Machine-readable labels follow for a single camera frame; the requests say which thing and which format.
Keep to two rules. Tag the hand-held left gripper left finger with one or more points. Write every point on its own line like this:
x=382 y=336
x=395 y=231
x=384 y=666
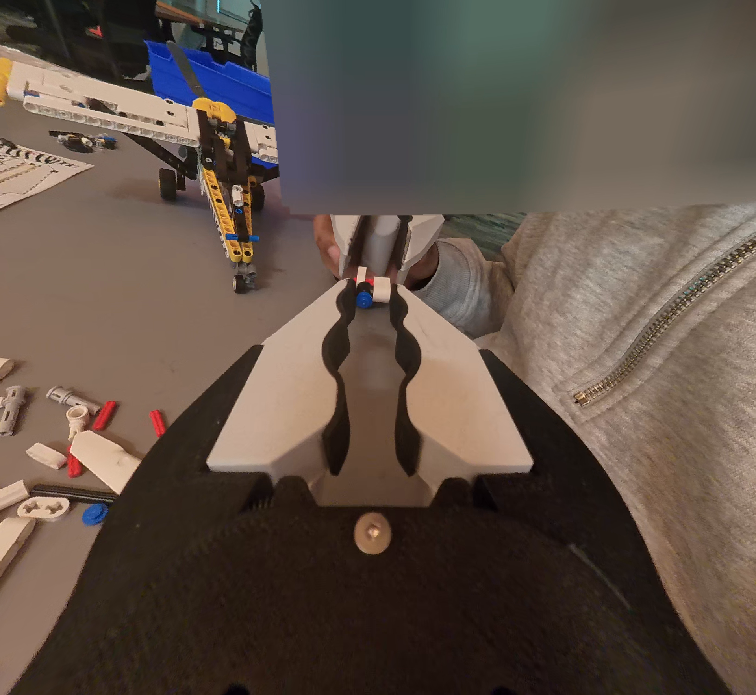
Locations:
x=277 y=411

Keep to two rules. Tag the grey zip hoodie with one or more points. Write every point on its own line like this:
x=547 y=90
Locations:
x=649 y=322

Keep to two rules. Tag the blue plastic bin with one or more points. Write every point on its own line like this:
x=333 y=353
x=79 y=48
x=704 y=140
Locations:
x=230 y=77

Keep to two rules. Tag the grey lego axle pin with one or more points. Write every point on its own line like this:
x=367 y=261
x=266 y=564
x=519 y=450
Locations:
x=68 y=395

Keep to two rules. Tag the long white lego panel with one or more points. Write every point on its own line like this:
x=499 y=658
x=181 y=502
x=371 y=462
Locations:
x=5 y=369

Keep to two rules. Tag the pile of loose lego pieces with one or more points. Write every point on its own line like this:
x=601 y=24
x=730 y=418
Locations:
x=106 y=461

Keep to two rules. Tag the small black lego assembly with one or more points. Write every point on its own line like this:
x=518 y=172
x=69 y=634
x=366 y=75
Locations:
x=77 y=141

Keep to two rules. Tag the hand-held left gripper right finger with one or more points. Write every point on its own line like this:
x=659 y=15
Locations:
x=466 y=411

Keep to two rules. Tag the red lego pin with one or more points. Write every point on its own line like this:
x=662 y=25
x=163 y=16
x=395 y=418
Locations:
x=157 y=423

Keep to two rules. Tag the lego airplane model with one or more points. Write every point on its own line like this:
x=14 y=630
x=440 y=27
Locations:
x=118 y=113

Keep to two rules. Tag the grey lego connector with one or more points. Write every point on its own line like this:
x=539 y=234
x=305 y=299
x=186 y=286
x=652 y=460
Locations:
x=13 y=405

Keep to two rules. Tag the person's right hand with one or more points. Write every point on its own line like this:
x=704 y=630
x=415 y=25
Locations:
x=325 y=246

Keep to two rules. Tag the printed sticker sheet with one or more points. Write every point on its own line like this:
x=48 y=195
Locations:
x=35 y=175

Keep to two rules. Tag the small white lego assembly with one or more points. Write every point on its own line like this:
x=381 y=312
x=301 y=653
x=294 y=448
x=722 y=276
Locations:
x=383 y=290

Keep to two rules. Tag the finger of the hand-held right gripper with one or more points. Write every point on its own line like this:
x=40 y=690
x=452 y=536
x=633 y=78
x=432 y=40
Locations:
x=425 y=237
x=345 y=234

